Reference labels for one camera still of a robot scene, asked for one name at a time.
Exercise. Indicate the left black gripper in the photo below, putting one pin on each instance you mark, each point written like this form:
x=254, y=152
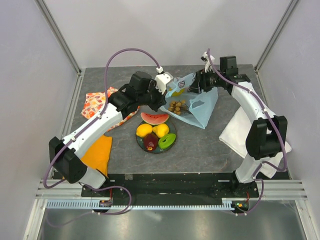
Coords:
x=161, y=99

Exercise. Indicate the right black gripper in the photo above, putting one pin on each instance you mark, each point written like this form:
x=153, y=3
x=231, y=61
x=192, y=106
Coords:
x=202, y=78

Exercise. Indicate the light blue plastic bag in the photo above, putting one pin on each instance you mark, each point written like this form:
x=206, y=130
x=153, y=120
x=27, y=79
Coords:
x=200, y=105

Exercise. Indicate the fake watermelon slice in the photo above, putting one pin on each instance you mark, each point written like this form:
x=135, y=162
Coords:
x=154, y=119

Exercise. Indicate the fake brown grape bunch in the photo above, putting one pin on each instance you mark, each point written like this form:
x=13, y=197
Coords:
x=179, y=107

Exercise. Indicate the yellow fake lemon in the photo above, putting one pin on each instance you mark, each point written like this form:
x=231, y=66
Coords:
x=144, y=129

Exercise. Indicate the fake red mango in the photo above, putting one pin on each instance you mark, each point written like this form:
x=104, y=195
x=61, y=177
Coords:
x=150, y=142

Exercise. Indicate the fake green kiwi slice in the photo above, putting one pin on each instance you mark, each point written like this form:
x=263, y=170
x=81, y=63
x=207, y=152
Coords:
x=167, y=140

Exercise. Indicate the fake yellow star fruit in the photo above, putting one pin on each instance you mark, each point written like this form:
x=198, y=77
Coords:
x=174, y=91

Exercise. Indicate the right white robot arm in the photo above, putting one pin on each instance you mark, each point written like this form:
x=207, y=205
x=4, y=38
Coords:
x=265, y=142

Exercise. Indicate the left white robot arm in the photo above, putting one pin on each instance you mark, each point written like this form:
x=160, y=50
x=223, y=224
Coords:
x=117, y=107

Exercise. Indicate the blue ceramic plate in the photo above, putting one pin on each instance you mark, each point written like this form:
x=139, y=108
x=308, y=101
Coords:
x=158, y=150

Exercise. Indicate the white towel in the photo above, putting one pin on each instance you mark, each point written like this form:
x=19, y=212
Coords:
x=235, y=134

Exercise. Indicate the floral orange cloth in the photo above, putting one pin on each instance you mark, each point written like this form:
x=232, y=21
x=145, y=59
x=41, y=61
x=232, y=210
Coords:
x=94, y=101

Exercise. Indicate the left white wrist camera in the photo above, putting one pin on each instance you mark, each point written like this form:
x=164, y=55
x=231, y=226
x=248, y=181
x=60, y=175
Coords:
x=163, y=78

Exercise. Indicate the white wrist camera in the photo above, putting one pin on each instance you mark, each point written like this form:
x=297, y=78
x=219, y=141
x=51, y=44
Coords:
x=208, y=60
x=163, y=78

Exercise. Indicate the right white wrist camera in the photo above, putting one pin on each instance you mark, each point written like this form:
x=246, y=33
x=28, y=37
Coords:
x=208, y=60

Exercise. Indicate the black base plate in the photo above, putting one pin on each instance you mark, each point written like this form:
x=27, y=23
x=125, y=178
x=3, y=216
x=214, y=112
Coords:
x=214, y=185

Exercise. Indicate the light blue cable duct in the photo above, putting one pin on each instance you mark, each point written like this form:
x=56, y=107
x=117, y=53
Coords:
x=90, y=204

